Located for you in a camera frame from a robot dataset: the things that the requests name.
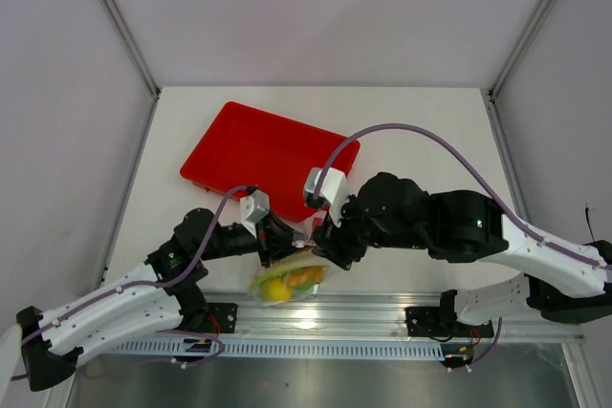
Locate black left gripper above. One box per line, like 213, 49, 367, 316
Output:
198, 207, 315, 268

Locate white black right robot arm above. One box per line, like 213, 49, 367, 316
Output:
304, 168, 611, 335

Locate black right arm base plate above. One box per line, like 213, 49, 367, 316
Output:
404, 306, 494, 342

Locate aluminium frame post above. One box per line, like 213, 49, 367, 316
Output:
488, 0, 558, 102
99, 0, 161, 100

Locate green custard apple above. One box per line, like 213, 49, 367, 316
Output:
293, 282, 318, 296

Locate red plastic tray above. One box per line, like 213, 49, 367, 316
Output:
180, 101, 345, 223

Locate right aluminium frame post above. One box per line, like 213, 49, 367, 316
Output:
488, 0, 558, 102

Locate yellow ginger root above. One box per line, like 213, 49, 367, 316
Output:
285, 266, 325, 288

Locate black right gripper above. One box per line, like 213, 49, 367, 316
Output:
312, 192, 427, 270

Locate clear zip top bag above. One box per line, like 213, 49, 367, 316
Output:
250, 210, 340, 306

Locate white slotted cable duct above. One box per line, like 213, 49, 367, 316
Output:
109, 336, 444, 361

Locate yellow lemon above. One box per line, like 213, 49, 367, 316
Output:
263, 279, 293, 302

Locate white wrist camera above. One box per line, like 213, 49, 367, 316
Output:
303, 167, 350, 227
239, 189, 270, 238

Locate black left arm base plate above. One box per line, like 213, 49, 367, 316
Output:
184, 303, 238, 334

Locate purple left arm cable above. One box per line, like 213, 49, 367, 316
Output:
11, 183, 259, 380

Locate green white leek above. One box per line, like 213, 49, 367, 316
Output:
251, 261, 307, 289

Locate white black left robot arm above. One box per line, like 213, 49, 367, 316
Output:
16, 208, 304, 392

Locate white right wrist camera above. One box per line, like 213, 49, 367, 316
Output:
303, 167, 350, 227

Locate left aluminium frame post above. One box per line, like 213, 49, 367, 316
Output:
99, 0, 161, 100

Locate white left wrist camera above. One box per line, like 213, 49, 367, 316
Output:
239, 189, 270, 238

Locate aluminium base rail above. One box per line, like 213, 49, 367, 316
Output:
69, 289, 587, 343

